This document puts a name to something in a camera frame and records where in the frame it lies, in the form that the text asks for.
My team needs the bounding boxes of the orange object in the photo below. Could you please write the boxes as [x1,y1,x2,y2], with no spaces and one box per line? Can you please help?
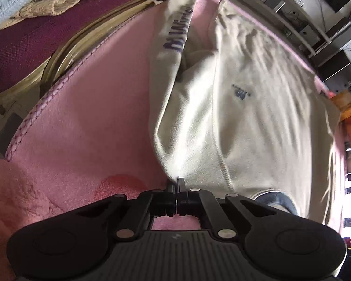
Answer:
[329,89,351,121]

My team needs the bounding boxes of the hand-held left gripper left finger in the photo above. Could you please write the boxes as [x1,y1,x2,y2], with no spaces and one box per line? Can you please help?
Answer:
[84,178,176,240]

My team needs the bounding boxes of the black speaker box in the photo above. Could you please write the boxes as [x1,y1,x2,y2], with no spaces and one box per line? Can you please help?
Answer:
[310,52,351,83]

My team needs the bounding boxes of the grey media shelf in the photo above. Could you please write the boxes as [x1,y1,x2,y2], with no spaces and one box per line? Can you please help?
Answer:
[205,0,334,59]

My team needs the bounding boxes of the maroon chair with gold frame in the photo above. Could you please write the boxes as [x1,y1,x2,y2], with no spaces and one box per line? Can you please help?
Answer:
[0,0,164,109]

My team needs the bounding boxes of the pink blanket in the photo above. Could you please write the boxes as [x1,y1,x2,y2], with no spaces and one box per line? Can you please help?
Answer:
[0,0,349,281]

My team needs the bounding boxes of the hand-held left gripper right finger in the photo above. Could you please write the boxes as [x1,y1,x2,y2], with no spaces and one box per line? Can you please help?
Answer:
[177,177,270,241]

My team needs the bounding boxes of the cream sweatshirt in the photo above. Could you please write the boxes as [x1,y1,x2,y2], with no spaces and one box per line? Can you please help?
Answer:
[149,0,343,226]

